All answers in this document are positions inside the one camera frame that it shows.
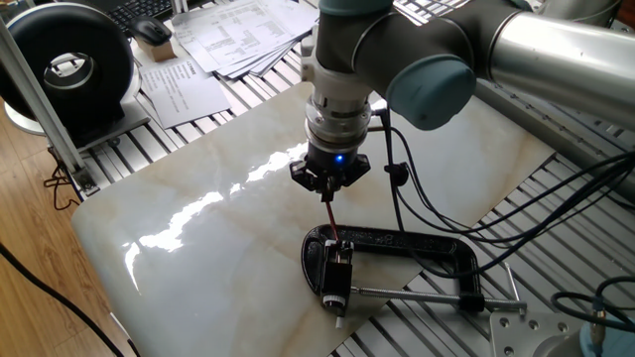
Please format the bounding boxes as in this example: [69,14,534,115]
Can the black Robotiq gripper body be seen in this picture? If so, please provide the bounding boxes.
[308,143,359,174]

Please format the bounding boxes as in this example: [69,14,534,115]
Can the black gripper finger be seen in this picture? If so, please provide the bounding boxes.
[329,154,372,202]
[289,161,329,202]

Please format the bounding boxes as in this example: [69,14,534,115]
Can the red pencil with eraser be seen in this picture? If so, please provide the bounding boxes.
[322,197,341,245]

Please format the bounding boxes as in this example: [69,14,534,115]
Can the black C-clamp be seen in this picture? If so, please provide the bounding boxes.
[301,223,528,314]

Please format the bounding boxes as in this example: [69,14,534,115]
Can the marble pattern board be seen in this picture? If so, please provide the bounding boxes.
[71,81,556,357]

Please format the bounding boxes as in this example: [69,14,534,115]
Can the single white paper sheet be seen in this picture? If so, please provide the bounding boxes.
[138,58,232,130]

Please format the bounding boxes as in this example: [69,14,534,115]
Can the stack of printed papers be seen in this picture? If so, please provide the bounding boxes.
[171,0,319,79]

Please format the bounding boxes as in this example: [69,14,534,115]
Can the small wooden block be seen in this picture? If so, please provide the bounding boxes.
[136,38,178,63]

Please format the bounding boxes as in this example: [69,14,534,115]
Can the black computer mouse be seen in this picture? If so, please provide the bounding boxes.
[129,15,174,47]

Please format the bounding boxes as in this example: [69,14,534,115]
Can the black keyboard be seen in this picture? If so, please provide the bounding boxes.
[91,0,175,31]

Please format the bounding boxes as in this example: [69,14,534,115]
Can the black gripper cable bundle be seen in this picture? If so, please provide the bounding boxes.
[369,106,635,279]

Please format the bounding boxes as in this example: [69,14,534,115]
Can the grey aluminium table rail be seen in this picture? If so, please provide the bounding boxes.
[473,81,635,204]

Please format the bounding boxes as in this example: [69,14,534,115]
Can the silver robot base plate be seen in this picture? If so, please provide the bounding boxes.
[489,309,584,357]

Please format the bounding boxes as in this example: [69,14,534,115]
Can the black cable with connector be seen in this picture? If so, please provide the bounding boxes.
[550,275,635,333]

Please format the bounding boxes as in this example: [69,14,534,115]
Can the aluminium post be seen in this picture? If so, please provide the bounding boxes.
[0,19,100,194]

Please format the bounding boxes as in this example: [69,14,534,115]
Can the black floor cable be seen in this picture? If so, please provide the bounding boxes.
[0,241,126,357]

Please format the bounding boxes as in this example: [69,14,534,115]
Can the black ring shaped device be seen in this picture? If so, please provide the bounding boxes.
[0,2,136,148]

